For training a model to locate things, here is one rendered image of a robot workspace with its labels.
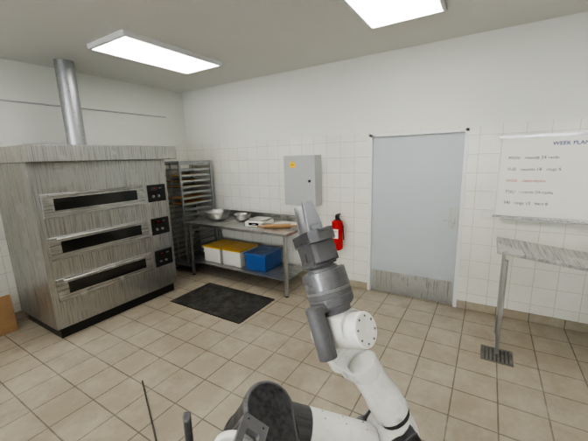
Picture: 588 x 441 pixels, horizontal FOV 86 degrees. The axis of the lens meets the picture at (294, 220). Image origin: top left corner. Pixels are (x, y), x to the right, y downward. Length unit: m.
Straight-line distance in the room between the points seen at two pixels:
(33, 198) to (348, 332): 3.59
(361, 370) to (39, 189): 3.62
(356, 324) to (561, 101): 3.63
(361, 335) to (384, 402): 0.16
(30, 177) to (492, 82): 4.63
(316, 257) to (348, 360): 0.23
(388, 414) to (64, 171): 3.74
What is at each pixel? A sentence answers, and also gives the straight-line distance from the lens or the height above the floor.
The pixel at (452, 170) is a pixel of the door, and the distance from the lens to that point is 4.01.
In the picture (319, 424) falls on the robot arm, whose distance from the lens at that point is 0.70.
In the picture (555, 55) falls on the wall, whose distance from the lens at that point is 4.08.
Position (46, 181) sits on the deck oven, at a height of 1.66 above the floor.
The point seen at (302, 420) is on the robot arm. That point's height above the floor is 1.35.
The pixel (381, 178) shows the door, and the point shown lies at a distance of 4.17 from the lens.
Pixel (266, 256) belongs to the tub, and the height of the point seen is 0.46.
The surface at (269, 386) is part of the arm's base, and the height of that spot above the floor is 1.40.
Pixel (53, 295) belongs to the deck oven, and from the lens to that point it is 4.12.
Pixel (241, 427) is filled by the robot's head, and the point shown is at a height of 1.50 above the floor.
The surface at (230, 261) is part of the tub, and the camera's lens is 4.87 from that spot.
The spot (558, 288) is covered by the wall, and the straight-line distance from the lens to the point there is 4.26.
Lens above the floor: 1.82
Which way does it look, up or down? 11 degrees down
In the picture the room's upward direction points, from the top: 2 degrees counter-clockwise
